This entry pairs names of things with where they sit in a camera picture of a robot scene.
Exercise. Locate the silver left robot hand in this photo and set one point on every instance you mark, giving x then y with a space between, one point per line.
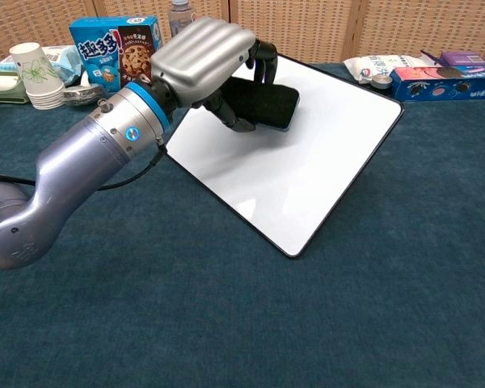
202 60

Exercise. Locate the black felt whiteboard eraser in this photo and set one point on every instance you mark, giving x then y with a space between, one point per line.
266 106

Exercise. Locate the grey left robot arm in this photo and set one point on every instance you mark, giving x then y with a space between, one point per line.
81 161

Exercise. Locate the clear plastic water bottle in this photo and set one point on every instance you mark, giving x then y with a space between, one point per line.
180 18

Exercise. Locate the blue chocolate cookie box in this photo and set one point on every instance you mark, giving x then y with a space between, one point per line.
105 52

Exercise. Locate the wicker folding screen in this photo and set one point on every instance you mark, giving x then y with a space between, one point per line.
307 24

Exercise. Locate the blue wet wipes pack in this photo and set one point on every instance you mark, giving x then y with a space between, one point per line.
62 60

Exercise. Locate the stack of white paper cups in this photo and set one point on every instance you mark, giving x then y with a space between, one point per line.
38 77

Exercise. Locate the white plastic bag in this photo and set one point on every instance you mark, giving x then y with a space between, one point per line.
382 64

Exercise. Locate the small silver tin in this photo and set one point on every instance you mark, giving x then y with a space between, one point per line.
381 82

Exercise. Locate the green plastic holder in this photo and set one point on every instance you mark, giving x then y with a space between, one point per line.
4 87

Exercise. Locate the blue oreo cookie box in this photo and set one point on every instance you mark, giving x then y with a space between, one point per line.
444 85

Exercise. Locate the teal table cloth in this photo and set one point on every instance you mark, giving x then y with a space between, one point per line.
226 303

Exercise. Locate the purple box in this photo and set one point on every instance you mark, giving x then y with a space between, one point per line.
465 57

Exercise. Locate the white board with black frame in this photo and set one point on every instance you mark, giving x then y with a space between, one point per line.
295 161

